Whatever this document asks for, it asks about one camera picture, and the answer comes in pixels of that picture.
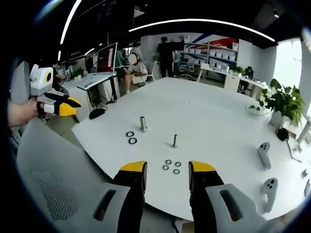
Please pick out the grey mesh office chair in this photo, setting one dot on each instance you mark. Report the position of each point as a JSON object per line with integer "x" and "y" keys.
{"x": 48, "y": 174}

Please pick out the large black washer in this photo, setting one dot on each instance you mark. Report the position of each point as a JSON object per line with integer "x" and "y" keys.
{"x": 126, "y": 133}
{"x": 130, "y": 140}

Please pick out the white standing desk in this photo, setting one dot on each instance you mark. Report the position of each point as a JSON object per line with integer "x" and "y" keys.
{"x": 94, "y": 80}

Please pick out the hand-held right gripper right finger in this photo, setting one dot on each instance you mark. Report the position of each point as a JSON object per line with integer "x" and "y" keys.
{"x": 201, "y": 189}

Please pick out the thick metal stud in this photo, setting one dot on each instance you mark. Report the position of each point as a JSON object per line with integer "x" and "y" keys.
{"x": 143, "y": 124}

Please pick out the green potted plant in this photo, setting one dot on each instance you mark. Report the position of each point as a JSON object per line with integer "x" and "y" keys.
{"x": 284, "y": 102}

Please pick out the thin threaded metal stud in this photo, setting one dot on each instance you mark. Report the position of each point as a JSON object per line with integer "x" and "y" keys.
{"x": 175, "y": 140}

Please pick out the white side desk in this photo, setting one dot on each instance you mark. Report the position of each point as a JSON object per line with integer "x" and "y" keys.
{"x": 232, "y": 80}

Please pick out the white storage shelf with boxes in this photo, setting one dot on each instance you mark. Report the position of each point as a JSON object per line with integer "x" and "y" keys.
{"x": 211, "y": 55}

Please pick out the person's left hand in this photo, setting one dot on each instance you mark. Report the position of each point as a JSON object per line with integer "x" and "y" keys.
{"x": 26, "y": 112}

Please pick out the small metal washer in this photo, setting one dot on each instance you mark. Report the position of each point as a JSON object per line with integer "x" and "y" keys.
{"x": 174, "y": 171}
{"x": 163, "y": 167}
{"x": 175, "y": 164}
{"x": 166, "y": 161}

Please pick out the white office chair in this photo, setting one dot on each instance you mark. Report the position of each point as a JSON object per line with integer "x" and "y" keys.
{"x": 193, "y": 66}

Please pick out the white handheld controller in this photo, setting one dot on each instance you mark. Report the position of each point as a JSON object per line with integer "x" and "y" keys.
{"x": 264, "y": 151}
{"x": 269, "y": 191}

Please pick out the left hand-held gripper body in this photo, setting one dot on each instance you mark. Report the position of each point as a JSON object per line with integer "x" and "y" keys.
{"x": 41, "y": 78}

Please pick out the computer monitor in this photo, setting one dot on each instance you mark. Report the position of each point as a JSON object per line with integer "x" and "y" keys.
{"x": 107, "y": 57}

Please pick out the black rounded floor object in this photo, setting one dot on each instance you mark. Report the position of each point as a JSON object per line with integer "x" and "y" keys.
{"x": 97, "y": 113}

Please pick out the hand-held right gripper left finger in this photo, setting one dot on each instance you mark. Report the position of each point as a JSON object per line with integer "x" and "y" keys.
{"x": 132, "y": 189}

